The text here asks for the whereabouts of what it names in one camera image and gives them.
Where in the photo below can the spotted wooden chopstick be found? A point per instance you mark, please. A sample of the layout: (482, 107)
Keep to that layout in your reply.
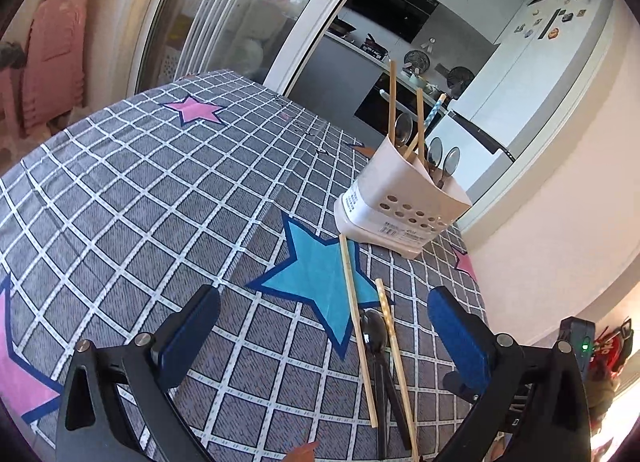
(395, 357)

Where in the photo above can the white refrigerator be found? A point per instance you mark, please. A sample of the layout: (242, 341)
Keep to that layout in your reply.
(530, 67)

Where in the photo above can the stack of pink stools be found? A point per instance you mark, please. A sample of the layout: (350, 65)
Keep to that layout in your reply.
(50, 62)

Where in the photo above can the red and black floor item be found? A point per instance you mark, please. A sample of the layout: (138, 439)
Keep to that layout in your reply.
(610, 347)

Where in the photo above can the sliding glass door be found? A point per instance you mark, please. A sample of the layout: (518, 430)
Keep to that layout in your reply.
(225, 17)

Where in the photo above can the black range hood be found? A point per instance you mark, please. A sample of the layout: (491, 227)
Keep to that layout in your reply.
(395, 7)

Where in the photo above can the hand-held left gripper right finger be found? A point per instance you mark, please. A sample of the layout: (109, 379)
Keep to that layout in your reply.
(457, 337)

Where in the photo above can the green cooking pot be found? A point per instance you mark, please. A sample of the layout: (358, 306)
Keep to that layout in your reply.
(417, 78)

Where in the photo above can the black wok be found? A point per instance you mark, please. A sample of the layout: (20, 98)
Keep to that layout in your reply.
(342, 28)

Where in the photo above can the plain wooden chopstick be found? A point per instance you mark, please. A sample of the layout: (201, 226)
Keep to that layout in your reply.
(393, 92)
(421, 114)
(357, 327)

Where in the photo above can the black built-in oven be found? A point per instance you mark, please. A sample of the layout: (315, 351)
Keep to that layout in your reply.
(375, 104)

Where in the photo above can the black spoon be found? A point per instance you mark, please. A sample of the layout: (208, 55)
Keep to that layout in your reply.
(434, 149)
(451, 160)
(404, 127)
(375, 329)

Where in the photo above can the grey checked star tablecloth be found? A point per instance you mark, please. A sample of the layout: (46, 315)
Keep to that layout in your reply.
(150, 192)

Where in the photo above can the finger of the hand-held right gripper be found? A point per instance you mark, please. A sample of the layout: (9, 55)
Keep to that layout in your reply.
(457, 386)

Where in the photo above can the beige plastic utensil holder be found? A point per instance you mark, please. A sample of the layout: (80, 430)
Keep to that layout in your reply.
(400, 192)

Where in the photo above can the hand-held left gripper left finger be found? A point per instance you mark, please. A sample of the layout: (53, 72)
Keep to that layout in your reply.
(185, 337)

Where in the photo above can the blue patterned wooden chopstick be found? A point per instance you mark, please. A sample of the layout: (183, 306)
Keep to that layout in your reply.
(436, 111)

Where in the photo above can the black frying pan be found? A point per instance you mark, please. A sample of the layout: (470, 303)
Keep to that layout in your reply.
(375, 45)

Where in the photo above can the round wall rack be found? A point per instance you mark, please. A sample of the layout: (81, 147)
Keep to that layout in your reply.
(416, 60)

